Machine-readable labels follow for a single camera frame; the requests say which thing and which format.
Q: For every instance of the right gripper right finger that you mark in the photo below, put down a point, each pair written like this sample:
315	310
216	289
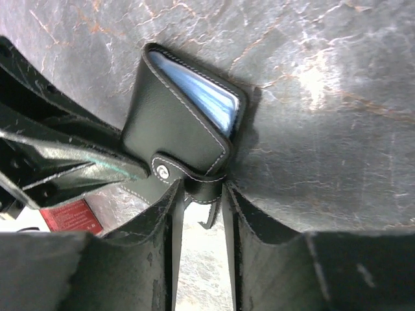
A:
273	267

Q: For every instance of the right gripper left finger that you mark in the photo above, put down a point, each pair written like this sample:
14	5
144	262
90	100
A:
135	267

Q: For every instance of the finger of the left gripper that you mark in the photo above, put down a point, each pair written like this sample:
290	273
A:
51	168
25	90

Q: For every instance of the black leather card holder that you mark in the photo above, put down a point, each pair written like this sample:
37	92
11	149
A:
182	123

